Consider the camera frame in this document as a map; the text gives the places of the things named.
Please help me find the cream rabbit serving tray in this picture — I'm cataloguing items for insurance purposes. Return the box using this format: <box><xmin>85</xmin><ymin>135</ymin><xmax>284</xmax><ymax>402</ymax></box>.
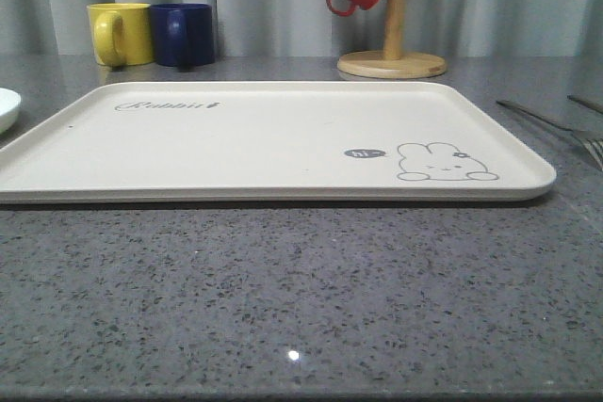
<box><xmin>1</xmin><ymin>81</ymin><xmax>556</xmax><ymax>203</ymax></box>

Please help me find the silver metal chopstick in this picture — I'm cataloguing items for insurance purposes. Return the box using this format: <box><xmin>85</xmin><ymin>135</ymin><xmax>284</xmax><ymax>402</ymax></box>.
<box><xmin>567</xmin><ymin>95</ymin><xmax>603</xmax><ymax>114</ymax></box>

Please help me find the wooden mug tree stand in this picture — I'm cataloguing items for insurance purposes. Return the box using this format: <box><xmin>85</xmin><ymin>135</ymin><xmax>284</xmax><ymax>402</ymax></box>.
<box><xmin>337</xmin><ymin>0</ymin><xmax>448</xmax><ymax>79</ymax></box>

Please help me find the white round plate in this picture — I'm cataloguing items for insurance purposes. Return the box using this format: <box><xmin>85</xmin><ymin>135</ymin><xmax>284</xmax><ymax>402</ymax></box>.
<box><xmin>0</xmin><ymin>88</ymin><xmax>22</xmax><ymax>134</ymax></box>

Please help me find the yellow mug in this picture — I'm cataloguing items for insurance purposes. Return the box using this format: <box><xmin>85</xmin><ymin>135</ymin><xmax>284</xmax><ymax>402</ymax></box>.
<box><xmin>87</xmin><ymin>3</ymin><xmax>154</xmax><ymax>67</ymax></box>

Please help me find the dark blue mug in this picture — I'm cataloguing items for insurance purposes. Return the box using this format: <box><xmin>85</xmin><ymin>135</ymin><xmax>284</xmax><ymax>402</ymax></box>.
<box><xmin>149</xmin><ymin>3</ymin><xmax>216</xmax><ymax>67</ymax></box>

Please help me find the silver metal fork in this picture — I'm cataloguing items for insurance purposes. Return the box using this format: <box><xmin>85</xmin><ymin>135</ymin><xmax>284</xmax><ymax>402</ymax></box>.
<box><xmin>496</xmin><ymin>100</ymin><xmax>602</xmax><ymax>169</ymax></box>

